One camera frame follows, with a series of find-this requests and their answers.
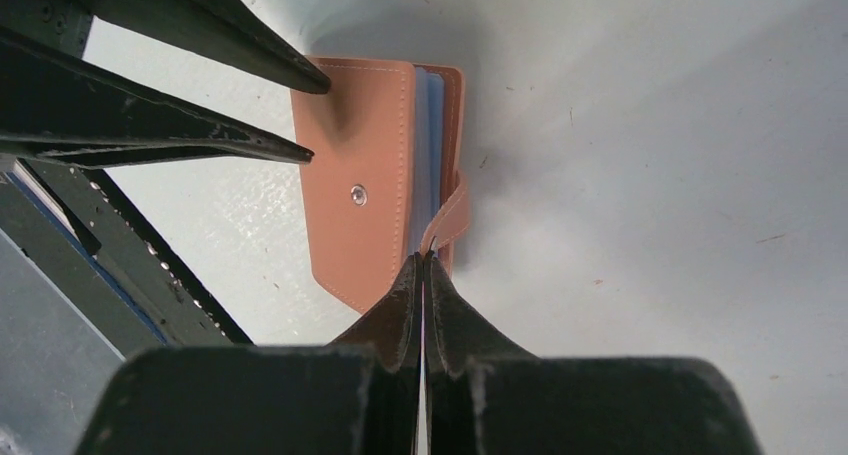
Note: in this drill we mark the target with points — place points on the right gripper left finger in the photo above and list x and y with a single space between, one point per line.
358 394

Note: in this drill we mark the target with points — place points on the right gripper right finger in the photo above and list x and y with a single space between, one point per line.
488 395

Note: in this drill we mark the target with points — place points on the brown leather card holder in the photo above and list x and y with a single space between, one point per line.
385 180

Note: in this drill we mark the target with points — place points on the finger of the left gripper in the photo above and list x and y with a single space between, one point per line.
225 31
59 109

